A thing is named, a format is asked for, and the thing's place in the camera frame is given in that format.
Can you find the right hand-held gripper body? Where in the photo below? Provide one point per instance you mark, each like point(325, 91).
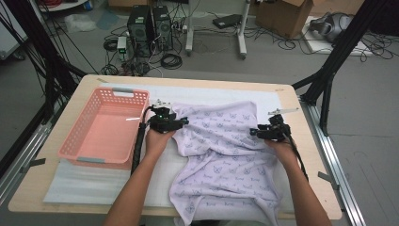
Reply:
point(276, 130)

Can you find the white round table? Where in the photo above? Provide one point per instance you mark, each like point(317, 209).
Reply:
point(67, 5)

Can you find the black flat box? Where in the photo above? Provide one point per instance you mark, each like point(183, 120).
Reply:
point(226, 21)

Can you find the black computer tower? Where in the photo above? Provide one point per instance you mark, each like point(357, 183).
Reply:
point(162, 28)
point(139, 31)

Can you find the grey metal bracket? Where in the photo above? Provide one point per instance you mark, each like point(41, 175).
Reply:
point(36, 162)
point(327, 179)

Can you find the teal sheet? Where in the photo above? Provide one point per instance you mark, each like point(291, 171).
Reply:
point(108, 19)

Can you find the black metal frame strut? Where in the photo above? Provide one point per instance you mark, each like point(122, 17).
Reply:
point(342, 47)
point(47, 62)

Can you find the white desk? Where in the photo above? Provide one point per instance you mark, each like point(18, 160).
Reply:
point(189, 28)

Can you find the white board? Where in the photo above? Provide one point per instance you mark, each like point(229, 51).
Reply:
point(316, 45)

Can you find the person's left hand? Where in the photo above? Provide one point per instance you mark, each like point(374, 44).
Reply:
point(158, 142)

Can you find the white foam mat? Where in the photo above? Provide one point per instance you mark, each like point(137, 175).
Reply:
point(103, 185)

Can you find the person's right hand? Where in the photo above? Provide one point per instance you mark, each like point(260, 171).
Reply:
point(282, 152)

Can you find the white cabinet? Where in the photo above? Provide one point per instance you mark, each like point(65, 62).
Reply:
point(9, 37)

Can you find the lilac printed towel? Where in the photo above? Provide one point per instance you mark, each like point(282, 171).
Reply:
point(226, 157)

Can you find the pink plastic basket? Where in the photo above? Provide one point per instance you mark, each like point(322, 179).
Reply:
point(108, 135)

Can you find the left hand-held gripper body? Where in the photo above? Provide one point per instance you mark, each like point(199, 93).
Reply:
point(163, 121)

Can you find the open cardboard box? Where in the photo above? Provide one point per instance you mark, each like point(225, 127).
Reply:
point(282, 19)

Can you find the clear plastic bag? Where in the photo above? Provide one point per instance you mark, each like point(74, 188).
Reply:
point(80, 22)

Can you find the white power adapter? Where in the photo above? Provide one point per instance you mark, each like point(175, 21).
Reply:
point(121, 44)

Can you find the aluminium rail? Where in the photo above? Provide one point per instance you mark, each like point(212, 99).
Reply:
point(332, 157)
point(22, 163)

